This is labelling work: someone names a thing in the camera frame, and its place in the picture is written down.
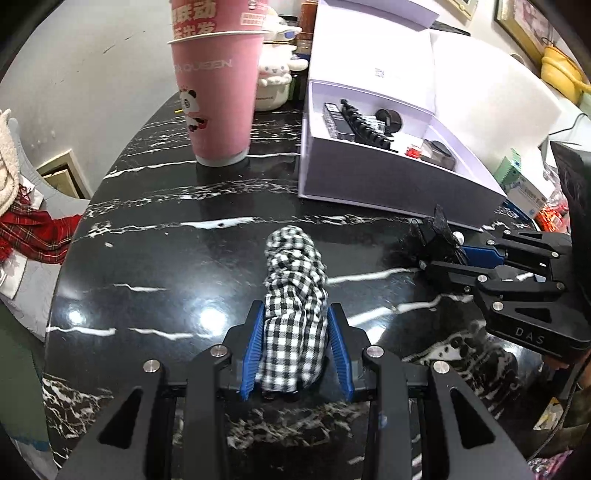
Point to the red sauce bottle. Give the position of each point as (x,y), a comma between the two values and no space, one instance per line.
(309,16)

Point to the black lipstick box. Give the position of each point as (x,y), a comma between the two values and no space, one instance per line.
(334,120)

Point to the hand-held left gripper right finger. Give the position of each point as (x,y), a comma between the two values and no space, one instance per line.
(339,355)

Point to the red snack packet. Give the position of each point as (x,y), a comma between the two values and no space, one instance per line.
(551,217)

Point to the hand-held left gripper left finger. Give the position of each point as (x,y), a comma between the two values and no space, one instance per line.
(251,350)

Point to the white Cinnamoroll figure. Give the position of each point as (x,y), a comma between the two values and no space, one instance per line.
(272,78)

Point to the yellow pot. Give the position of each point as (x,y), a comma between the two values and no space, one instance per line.
(561,69)

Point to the wooden frames stack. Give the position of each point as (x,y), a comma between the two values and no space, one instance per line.
(60,177)

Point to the pink paper cup with panda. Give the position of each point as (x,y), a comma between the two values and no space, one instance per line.
(217,92)

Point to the white flat board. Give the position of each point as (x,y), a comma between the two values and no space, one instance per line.
(575,104)

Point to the pink paper cup with lettering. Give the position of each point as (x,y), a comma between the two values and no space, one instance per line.
(207,18)

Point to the dark jar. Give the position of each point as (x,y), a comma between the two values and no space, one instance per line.
(304,69)

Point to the green and white medicine box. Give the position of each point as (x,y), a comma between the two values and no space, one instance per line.
(521,189)

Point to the white foam board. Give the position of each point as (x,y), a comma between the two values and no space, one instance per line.
(498,92)

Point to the white fleece cloth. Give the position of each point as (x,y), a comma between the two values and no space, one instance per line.
(9,161)

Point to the lavender gift box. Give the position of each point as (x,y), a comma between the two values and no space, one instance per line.
(369,184)

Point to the red claw hair clip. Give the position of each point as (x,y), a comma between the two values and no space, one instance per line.
(412,151)

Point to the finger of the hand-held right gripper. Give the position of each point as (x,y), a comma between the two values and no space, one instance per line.
(480,256)
(531,314)

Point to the cream picture frame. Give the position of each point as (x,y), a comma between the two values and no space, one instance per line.
(461,4)

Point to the red plaid scarf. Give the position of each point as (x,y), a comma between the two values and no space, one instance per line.
(37,230)

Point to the checkered cloth hair clip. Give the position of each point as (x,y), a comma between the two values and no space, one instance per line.
(291,323)

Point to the person's right hand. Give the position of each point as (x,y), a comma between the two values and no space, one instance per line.
(556,362)

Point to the black round jar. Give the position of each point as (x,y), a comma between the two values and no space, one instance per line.
(390,119)

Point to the dark picture frame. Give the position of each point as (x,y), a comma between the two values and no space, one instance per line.
(521,18)

